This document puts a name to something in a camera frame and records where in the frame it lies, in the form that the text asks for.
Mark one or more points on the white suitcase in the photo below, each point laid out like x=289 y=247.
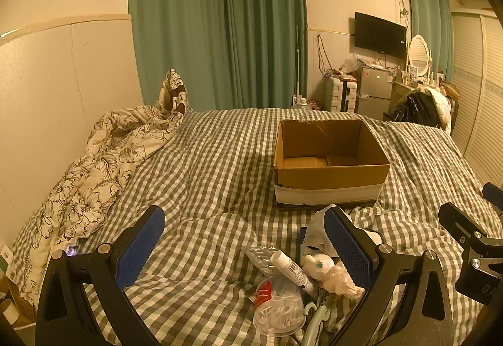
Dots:
x=338 y=94

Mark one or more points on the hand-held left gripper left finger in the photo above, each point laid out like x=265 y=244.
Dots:
x=141 y=243

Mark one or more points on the white louvred wardrobe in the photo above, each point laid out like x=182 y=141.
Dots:
x=479 y=94

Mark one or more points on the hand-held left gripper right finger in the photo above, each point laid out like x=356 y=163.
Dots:
x=349 y=247

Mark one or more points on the brown floral pillow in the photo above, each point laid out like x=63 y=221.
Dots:
x=173 y=90

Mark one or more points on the pale green clothes hanger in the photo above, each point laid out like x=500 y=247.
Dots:
x=314 y=320

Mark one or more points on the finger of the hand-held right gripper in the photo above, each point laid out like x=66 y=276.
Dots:
x=494 y=194
x=459 y=220

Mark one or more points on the white floral quilt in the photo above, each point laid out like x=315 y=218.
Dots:
x=90 y=173

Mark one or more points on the white squeeze tube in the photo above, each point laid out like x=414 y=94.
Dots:
x=290 y=269

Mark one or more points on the cardboard box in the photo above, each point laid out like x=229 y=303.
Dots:
x=334 y=181

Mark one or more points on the small silver fridge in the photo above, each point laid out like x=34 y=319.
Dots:
x=371 y=94

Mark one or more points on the silver foil blister pack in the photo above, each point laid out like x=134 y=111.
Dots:
x=259 y=257

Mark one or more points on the grey checkered blanket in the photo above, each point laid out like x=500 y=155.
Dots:
x=212 y=173

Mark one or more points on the blue white tissue packet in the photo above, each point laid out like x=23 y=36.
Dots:
x=314 y=226

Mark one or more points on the wide green curtain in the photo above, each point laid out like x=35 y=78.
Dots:
x=216 y=23

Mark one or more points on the narrow green curtain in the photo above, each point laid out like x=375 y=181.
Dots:
x=428 y=19

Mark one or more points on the black wall television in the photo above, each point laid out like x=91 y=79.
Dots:
x=379 y=35

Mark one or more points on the clear plastic bag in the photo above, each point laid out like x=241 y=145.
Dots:
x=277 y=308

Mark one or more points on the lit phone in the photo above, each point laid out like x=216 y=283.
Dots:
x=72 y=251

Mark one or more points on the plastic bag on fridge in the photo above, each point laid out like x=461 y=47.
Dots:
x=351 y=65

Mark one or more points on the wooden dressing table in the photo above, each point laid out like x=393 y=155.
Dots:
x=402 y=92

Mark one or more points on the white oval mirror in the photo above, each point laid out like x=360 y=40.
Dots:
x=418 y=53

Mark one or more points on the white garment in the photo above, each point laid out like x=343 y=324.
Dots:
x=442 y=106

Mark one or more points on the cardboard tube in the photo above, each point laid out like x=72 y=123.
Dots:
x=8 y=310

